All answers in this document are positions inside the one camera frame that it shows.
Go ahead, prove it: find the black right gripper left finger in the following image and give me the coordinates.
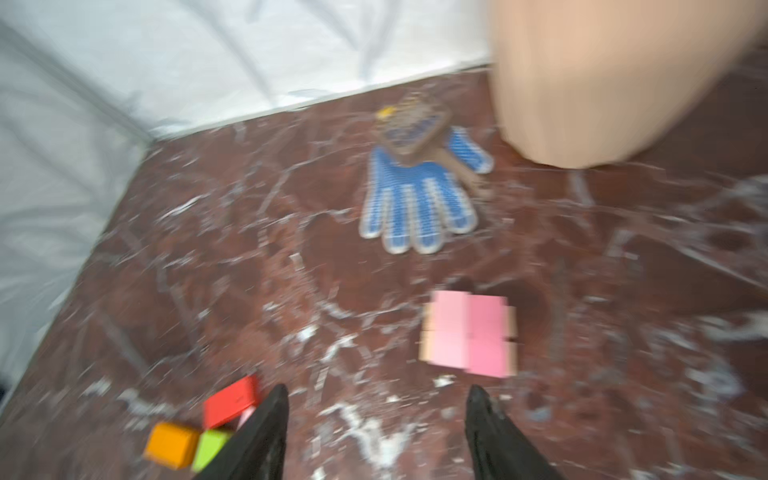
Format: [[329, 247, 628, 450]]
[[193, 384, 290, 480]]

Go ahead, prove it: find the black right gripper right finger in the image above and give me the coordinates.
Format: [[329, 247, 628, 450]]
[[465, 385, 564, 480]]

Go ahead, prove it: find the red wood block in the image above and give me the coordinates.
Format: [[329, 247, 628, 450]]
[[203, 375, 261, 430]]

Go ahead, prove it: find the orange wood block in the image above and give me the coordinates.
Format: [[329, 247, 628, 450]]
[[143, 422, 200, 470]]

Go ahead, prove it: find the pink block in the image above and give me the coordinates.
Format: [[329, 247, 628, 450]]
[[423, 290, 471, 370], [237, 406, 256, 429], [467, 295, 509, 378]]

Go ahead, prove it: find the natural wood block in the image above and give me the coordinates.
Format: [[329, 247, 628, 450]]
[[418, 303, 518, 378]]

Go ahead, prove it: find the pink block beside green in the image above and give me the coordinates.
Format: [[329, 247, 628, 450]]
[[237, 406, 256, 429]]

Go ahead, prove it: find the green wood cube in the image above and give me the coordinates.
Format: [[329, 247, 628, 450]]
[[191, 429, 233, 473]]

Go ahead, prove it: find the blue dotted work glove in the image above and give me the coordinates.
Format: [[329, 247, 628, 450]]
[[358, 145, 478, 255]]

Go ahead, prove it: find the brown plastic slotted scoop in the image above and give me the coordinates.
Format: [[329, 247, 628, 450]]
[[373, 92, 493, 200]]

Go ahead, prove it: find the peach ribbed flower pot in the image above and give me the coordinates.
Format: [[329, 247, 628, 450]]
[[488, 1, 767, 169]]

